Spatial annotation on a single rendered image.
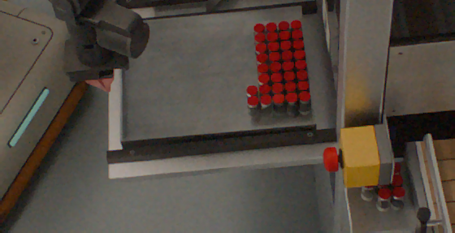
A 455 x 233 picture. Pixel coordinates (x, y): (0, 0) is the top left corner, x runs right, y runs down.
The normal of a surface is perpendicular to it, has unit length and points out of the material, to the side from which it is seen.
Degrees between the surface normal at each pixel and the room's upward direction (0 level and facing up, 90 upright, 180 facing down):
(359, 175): 90
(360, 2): 90
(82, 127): 0
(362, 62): 90
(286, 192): 0
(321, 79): 0
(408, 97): 90
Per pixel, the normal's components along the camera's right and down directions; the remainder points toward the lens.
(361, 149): -0.07, -0.54
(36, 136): 0.91, 0.31
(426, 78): 0.07, 0.84
